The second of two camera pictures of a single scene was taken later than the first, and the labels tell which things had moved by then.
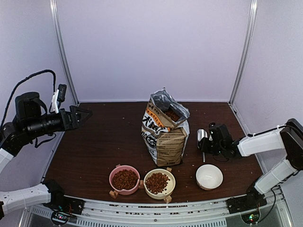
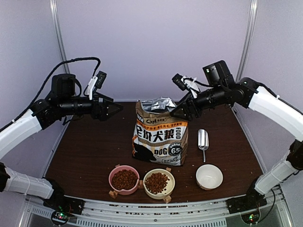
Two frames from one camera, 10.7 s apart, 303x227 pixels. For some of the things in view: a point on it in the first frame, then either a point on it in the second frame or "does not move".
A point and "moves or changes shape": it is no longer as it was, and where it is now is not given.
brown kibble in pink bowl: [125, 179] does not move
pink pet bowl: [125, 179] does not move
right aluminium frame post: [249, 45] does not move
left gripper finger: [84, 116] → [113, 109]
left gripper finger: [82, 112] → [106, 98]
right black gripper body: [213, 149] → [197, 109]
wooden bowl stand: [167, 200] does not move
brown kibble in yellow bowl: [156, 182] does not move
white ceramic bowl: [209, 177] does not move
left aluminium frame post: [62, 51] does not move
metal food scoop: [201, 133] does not move
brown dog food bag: [165, 129] moves or changes shape
